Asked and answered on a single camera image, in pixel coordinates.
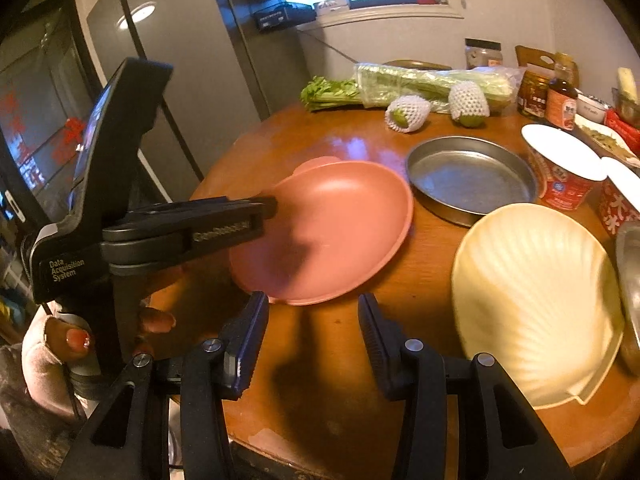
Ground red white noodle cup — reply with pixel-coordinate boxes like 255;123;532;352
598;157;640;236

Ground chili sauce glass jar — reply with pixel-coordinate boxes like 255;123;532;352
516;70;549;118

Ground small steel bowl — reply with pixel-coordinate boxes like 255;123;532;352
612;88;640;129

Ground net-wrapped green fruit right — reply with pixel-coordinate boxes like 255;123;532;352
448;81;490;128

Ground red instant noodle cup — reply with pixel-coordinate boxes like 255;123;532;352
521;124;606;211

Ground white dish of food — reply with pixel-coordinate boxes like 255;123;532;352
574;115;640;169

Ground black box on fridge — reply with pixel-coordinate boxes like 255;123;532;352
253;2;317;32

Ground stainless steel bowl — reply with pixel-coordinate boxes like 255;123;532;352
615;221;640;376

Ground net-wrapped green fruit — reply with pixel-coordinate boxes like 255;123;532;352
385;96;431;133
448;81;490;128

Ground net-wrapped green fruit left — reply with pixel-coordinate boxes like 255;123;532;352
385;96;431;133

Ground pale vegetable piece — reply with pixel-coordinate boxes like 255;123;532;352
617;67;639;104

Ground pink plastic plate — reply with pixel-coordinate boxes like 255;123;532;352
229;156;413;306

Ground red box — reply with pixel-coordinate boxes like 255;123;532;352
604;108;640;156

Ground cream shell-shaped plate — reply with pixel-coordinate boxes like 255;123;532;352
451;204;625;408

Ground left hand with pink nails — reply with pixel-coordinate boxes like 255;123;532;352
21;302;92;420

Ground bagged celery bunch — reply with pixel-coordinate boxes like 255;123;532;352
300;63;525;114

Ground black-lidded plastic jar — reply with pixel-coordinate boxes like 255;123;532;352
464;38;503;70

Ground brown sauce bottle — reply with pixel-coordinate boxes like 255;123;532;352
544;52;578;132

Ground white ceramic bowl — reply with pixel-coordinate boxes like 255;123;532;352
576;92;611;124

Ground grey refrigerator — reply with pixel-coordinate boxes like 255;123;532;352
75;0;310;202

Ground round metal tray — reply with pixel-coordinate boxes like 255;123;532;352
406;136;538;228

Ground curved-back wooden chair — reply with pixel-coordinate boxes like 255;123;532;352
385;60;451;70

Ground wooden chair with cutout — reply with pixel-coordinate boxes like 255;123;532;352
515;44;580;88

